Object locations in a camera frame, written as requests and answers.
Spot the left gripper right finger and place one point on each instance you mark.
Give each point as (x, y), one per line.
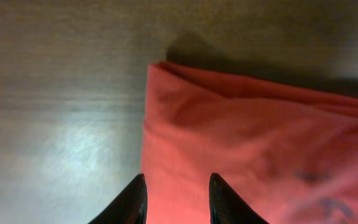
(227, 207)

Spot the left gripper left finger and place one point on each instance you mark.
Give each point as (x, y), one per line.
(129, 207)

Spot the orange printed t-shirt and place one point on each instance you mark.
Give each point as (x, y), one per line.
(291, 153)

